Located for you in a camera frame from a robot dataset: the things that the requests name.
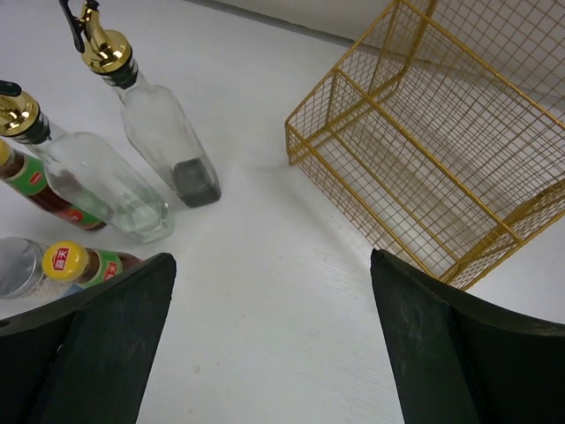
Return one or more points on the brown sauce bottle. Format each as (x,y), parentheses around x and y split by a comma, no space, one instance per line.
(25,174)
(83,267)

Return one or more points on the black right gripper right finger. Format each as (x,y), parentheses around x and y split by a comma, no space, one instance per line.
(459,359)

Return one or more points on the brown sauce bottle far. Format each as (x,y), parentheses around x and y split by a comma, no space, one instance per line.
(25,174)

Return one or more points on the clear glass oil bottle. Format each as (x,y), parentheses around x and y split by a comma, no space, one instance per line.
(84,169)

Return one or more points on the brown sauce bottle near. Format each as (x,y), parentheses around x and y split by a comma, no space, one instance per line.
(83,267)

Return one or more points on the spice jar silver lid left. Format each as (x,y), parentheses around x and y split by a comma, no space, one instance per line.
(22,276)

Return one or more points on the gold wire basket rack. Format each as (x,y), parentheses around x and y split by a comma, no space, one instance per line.
(440,132)

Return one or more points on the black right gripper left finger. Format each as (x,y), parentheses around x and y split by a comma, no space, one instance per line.
(87,357)

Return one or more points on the glass oil bottle dark liquid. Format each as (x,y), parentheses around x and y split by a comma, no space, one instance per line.
(154,121)

